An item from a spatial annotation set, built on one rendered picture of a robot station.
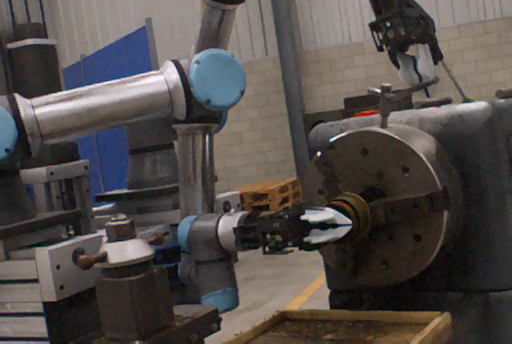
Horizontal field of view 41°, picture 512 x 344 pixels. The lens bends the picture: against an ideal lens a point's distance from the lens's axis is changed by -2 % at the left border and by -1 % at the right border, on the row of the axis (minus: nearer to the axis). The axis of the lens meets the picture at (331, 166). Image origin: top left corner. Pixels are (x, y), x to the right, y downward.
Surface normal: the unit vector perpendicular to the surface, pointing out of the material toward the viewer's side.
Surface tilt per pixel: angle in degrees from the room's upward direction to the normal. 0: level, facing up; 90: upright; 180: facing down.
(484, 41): 90
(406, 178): 90
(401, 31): 90
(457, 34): 90
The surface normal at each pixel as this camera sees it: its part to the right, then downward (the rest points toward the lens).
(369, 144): -0.50, 0.14
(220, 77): 0.55, -0.03
